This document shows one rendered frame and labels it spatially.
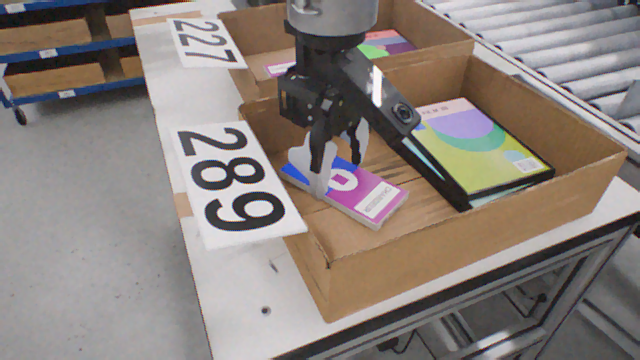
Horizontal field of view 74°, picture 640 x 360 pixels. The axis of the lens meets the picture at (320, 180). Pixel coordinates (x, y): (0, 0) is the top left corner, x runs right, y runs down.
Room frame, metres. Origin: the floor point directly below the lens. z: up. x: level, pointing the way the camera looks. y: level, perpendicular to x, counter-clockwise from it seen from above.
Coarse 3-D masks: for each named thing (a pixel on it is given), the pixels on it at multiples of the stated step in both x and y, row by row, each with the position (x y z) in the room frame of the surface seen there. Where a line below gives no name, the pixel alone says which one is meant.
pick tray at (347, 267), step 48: (432, 96) 0.60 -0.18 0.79; (480, 96) 0.59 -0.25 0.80; (528, 96) 0.51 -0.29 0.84; (288, 144) 0.50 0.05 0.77; (336, 144) 0.51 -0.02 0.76; (384, 144) 0.51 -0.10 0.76; (528, 144) 0.49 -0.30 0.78; (576, 144) 0.43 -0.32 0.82; (288, 192) 0.40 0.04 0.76; (432, 192) 0.40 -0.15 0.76; (528, 192) 0.31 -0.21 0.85; (576, 192) 0.35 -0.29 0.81; (288, 240) 0.31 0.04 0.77; (336, 240) 0.32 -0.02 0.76; (384, 240) 0.32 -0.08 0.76; (432, 240) 0.26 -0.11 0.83; (480, 240) 0.29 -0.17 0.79; (336, 288) 0.22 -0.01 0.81; (384, 288) 0.25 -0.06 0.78
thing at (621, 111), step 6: (636, 78) 0.62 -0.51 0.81; (636, 84) 0.62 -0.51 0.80; (630, 90) 0.62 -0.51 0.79; (636, 90) 0.62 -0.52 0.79; (624, 96) 0.62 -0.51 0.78; (630, 96) 0.62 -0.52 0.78; (636, 96) 0.62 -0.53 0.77; (624, 102) 0.62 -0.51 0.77; (630, 102) 0.62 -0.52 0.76; (636, 102) 0.63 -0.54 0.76; (618, 108) 0.62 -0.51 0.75; (624, 108) 0.62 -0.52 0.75; (630, 108) 0.62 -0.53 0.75; (636, 108) 0.63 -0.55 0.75; (618, 114) 0.62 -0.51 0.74; (624, 114) 0.62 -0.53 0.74; (630, 114) 0.63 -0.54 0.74; (636, 114) 0.63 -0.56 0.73
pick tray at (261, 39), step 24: (384, 0) 0.93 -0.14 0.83; (408, 0) 0.88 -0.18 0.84; (240, 24) 0.81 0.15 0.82; (264, 24) 0.83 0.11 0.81; (384, 24) 0.93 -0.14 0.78; (408, 24) 0.87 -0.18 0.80; (432, 24) 0.80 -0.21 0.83; (240, 48) 0.81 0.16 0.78; (264, 48) 0.83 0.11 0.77; (288, 48) 0.84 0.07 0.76; (432, 48) 0.65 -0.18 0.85; (456, 48) 0.66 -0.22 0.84; (240, 72) 0.63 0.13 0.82; (240, 96) 0.66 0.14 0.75; (264, 96) 0.54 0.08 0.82
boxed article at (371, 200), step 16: (336, 160) 0.46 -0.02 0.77; (288, 176) 0.43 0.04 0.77; (304, 176) 0.42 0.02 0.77; (336, 176) 0.42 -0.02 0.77; (352, 176) 0.42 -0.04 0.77; (368, 176) 0.42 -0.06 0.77; (336, 192) 0.39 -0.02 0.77; (352, 192) 0.39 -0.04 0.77; (368, 192) 0.39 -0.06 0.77; (384, 192) 0.39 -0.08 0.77; (400, 192) 0.39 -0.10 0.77; (336, 208) 0.37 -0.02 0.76; (352, 208) 0.36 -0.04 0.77; (368, 208) 0.36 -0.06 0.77; (384, 208) 0.36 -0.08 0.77; (368, 224) 0.34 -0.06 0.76
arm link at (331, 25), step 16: (288, 0) 0.42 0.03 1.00; (304, 0) 0.39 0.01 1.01; (320, 0) 0.39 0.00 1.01; (336, 0) 0.38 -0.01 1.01; (352, 0) 0.39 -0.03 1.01; (368, 0) 0.40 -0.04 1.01; (288, 16) 0.42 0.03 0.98; (304, 16) 0.39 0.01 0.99; (320, 16) 0.39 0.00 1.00; (336, 16) 0.38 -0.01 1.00; (352, 16) 0.39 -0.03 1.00; (368, 16) 0.40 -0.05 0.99; (320, 32) 0.39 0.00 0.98; (336, 32) 0.38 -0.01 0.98; (352, 32) 0.39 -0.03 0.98
